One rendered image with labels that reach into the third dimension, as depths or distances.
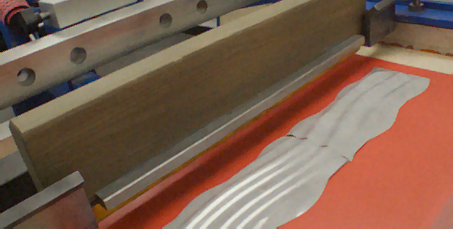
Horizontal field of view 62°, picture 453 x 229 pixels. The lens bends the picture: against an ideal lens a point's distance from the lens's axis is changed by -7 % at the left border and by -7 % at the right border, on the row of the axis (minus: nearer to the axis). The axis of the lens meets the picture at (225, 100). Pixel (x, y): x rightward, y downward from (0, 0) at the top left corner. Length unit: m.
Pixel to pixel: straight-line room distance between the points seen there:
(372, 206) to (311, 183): 0.05
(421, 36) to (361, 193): 0.29
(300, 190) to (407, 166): 0.09
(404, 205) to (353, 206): 0.04
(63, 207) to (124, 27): 0.32
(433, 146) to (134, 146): 0.24
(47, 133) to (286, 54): 0.23
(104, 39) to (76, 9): 0.06
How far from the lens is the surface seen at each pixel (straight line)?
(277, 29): 0.37
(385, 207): 0.30
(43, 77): 0.50
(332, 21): 0.45
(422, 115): 0.41
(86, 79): 0.72
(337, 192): 0.31
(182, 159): 0.31
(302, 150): 0.34
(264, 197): 0.30
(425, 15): 0.55
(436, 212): 0.31
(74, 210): 0.27
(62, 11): 0.55
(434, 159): 0.35
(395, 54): 0.55
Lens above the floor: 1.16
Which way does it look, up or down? 27 degrees down
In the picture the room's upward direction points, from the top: 9 degrees counter-clockwise
